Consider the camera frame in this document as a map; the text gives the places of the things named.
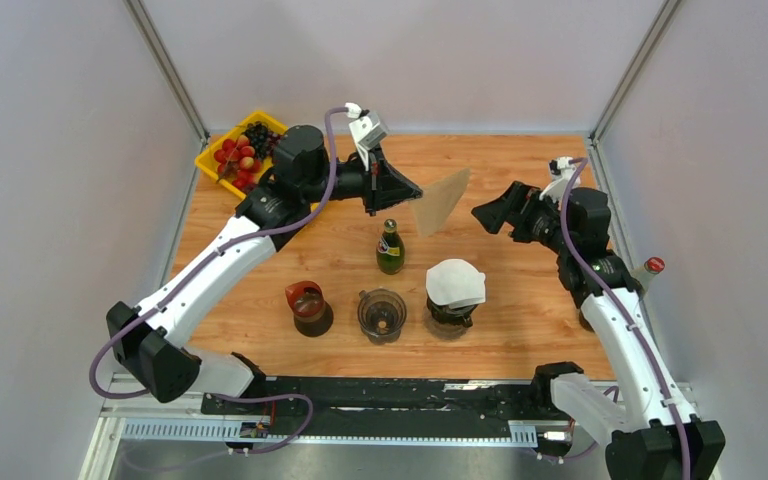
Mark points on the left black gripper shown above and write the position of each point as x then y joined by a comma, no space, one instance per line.
383,185

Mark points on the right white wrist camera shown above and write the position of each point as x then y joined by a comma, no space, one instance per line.
564,176

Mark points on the dark olive coffee dripper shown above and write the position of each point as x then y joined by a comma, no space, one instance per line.
448,316

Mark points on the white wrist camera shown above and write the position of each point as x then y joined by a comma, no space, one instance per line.
367,130
564,176

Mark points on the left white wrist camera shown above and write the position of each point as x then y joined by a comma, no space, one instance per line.
367,130

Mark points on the white paper coffee filter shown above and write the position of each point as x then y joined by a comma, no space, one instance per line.
455,283

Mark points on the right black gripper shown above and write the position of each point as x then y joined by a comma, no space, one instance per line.
524,199

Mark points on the green glass Perrier bottle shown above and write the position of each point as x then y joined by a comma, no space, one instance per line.
390,251

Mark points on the clear glass server jug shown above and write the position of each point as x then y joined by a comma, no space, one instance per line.
444,331

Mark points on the brown paper coffee filter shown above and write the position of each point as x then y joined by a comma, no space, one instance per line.
438,201

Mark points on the yellow plastic fruit tray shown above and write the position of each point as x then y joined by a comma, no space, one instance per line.
205,161

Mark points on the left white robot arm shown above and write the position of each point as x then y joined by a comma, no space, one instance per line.
149,339

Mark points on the dark purple grape bunch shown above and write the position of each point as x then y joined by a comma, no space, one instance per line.
263,140

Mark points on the red capped soda bottle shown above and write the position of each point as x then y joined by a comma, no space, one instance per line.
645,273

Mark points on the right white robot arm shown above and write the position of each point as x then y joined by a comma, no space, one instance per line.
654,432

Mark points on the small red fruits cluster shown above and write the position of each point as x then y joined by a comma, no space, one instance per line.
234,160

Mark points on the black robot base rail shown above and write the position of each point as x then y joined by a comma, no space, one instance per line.
407,409

